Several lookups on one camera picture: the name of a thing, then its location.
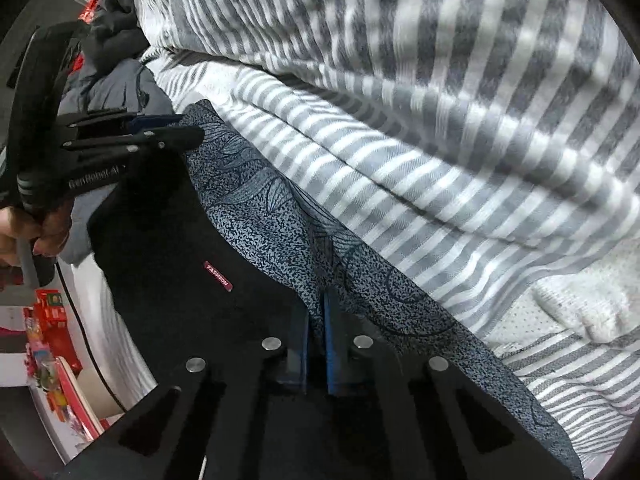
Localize person's left hand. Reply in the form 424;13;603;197
0;205;72;269

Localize beige round container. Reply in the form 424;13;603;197
79;366;126;417

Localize colourful printed box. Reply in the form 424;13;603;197
24;310;107;458

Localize grey white striped duvet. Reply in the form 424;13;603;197
107;0;640;356

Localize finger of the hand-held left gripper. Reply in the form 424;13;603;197
60;110;186;134
62;126;205;154

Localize white grey patterned bed sheet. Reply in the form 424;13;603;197
72;240;640;466

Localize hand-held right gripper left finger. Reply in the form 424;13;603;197
55;301;313;480

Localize red box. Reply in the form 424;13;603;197
34;289;85;373

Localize dark grey garment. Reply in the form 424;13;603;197
80;0;151;78

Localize black pants with patterned lining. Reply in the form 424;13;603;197
87;102;586;480

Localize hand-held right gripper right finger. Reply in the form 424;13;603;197
322;290;584;480

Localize black cable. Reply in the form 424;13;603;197
54;259;126;413

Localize grey jacket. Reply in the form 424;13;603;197
60;57;176;263

